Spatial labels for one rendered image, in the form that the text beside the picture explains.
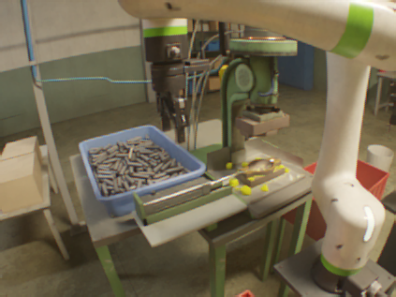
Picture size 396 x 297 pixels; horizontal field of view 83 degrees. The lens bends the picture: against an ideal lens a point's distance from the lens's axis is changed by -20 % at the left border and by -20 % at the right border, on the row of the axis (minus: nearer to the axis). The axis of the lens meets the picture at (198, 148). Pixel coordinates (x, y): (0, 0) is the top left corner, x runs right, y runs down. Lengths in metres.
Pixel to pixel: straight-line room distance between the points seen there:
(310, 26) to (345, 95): 0.27
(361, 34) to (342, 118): 0.28
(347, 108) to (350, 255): 0.34
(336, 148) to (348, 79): 0.17
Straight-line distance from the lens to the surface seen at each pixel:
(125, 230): 0.88
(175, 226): 0.79
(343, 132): 0.69
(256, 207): 0.86
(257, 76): 0.85
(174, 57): 0.55
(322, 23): 0.43
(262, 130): 0.87
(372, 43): 0.47
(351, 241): 0.64
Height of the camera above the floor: 1.51
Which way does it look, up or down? 25 degrees down
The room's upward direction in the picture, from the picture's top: 3 degrees counter-clockwise
